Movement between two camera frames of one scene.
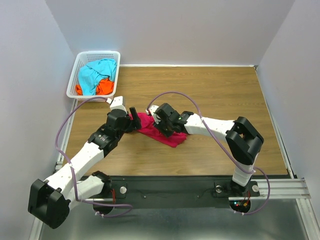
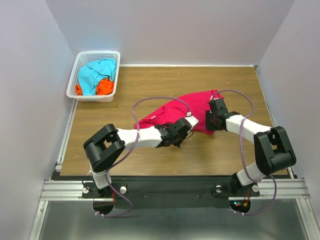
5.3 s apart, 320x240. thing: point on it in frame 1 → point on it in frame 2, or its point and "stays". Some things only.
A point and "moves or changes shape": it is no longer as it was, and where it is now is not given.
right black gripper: [167, 133] → [209, 125]
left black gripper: [136, 119] → [178, 143]
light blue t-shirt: [90, 75] stays
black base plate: [174, 192] stays
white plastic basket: [95, 74] stays
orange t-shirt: [105, 87] stays
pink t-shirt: [148, 128] moves or changes shape
